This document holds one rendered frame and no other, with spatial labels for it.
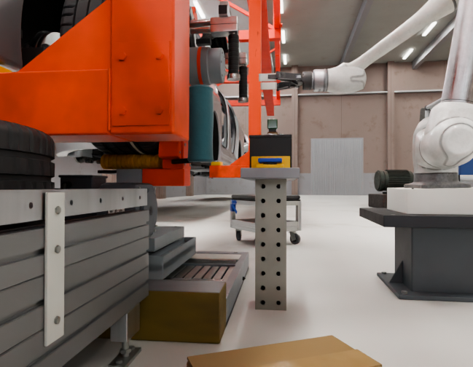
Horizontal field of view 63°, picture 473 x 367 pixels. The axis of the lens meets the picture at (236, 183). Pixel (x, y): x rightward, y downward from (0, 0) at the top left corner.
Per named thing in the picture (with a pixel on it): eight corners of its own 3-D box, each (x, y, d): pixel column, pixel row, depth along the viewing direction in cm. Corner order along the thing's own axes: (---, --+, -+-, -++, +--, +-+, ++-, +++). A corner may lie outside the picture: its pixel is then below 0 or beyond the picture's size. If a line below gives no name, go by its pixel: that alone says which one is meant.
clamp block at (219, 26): (212, 38, 132) (212, 22, 132) (238, 36, 131) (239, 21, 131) (209, 31, 127) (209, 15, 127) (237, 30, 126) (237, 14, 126)
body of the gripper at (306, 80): (313, 87, 155) (289, 87, 156) (311, 92, 163) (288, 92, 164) (313, 68, 155) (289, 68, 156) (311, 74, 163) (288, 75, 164)
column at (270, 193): (256, 300, 135) (256, 179, 136) (286, 301, 134) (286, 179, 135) (255, 309, 125) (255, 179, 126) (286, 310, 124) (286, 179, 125)
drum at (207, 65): (173, 90, 155) (173, 54, 156) (226, 89, 153) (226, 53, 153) (162, 81, 141) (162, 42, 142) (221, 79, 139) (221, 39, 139)
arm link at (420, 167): (452, 172, 158) (451, 119, 158) (466, 172, 141) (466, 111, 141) (409, 174, 162) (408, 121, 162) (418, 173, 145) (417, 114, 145)
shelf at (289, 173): (251, 180, 155) (251, 172, 155) (294, 180, 154) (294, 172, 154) (240, 178, 113) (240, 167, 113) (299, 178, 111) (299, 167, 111)
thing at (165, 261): (119, 253, 180) (119, 233, 181) (195, 255, 176) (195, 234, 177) (58, 279, 131) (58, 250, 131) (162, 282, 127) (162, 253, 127)
